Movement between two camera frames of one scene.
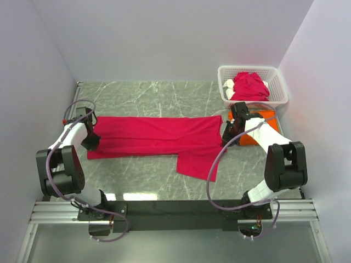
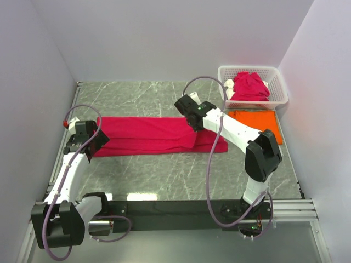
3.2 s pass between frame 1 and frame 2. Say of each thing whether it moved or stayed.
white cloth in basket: stayed
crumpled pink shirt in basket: stayed
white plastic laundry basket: stayed
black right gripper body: moved
